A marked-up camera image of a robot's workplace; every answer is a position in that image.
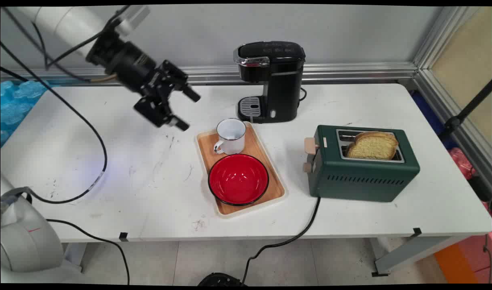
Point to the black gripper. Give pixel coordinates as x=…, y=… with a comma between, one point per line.
x=135, y=68

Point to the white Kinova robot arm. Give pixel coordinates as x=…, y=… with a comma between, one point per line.
x=69, y=24

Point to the white enamel mug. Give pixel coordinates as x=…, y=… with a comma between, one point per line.
x=232, y=137

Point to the red bowl black rim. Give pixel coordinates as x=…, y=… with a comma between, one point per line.
x=238, y=179

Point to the black coffee machine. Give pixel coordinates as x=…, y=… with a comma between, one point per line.
x=274, y=80

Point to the wooden serving tray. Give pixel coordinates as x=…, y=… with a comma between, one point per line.
x=266, y=161

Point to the blue bubble wrap sheet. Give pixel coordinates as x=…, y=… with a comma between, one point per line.
x=16, y=104

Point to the black round floor object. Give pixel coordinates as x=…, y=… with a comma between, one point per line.
x=220, y=279

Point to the green toaster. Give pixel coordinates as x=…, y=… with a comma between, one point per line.
x=362, y=177

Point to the toasted bread slice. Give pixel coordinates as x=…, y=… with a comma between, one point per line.
x=373, y=147

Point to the white table leg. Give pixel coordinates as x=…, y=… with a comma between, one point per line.
x=411, y=251

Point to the black tripod stand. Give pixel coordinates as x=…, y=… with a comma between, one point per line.
x=465, y=112

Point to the pink plastic bag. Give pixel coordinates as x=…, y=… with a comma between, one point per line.
x=463, y=161

